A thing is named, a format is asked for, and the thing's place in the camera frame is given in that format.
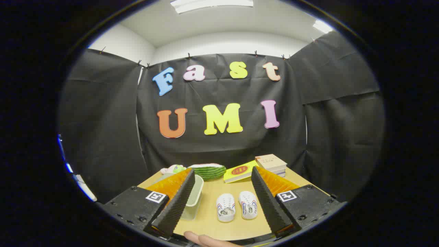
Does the pink and green plush toy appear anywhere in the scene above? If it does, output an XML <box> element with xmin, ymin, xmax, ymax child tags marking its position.
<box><xmin>161</xmin><ymin>165</ymin><xmax>187</xmax><ymax>175</ymax></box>

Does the yellow book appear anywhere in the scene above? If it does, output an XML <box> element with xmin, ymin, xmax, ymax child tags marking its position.
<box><xmin>224</xmin><ymin>160</ymin><xmax>259</xmax><ymax>184</ymax></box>

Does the beige book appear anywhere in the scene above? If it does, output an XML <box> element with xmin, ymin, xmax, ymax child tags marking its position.
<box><xmin>255</xmin><ymin>154</ymin><xmax>287</xmax><ymax>172</ymax></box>

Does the watermelon slice plush toy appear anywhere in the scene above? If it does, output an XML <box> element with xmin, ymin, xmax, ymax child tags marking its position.
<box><xmin>189</xmin><ymin>163</ymin><xmax>227</xmax><ymax>180</ymax></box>

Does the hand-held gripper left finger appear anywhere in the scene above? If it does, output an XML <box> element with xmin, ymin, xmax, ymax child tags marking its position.
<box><xmin>103</xmin><ymin>168</ymin><xmax>196</xmax><ymax>239</ymax></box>

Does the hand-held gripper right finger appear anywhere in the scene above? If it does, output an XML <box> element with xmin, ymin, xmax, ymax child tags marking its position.
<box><xmin>251</xmin><ymin>166</ymin><xmax>343</xmax><ymax>238</ymax></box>

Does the pale fabric storage box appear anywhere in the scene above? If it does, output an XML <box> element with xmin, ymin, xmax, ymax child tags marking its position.
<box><xmin>154</xmin><ymin>173</ymin><xmax>204</xmax><ymax>220</ymax></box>

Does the small ceiling light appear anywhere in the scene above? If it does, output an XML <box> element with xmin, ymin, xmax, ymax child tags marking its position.
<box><xmin>313</xmin><ymin>20</ymin><xmax>334</xmax><ymax>34</ymax></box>

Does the white striped canvas shoe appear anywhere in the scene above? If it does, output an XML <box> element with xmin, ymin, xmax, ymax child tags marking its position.
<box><xmin>239</xmin><ymin>191</ymin><xmax>258</xmax><ymax>220</ymax></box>
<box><xmin>216</xmin><ymin>193</ymin><xmax>236</xmax><ymax>223</ymax></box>

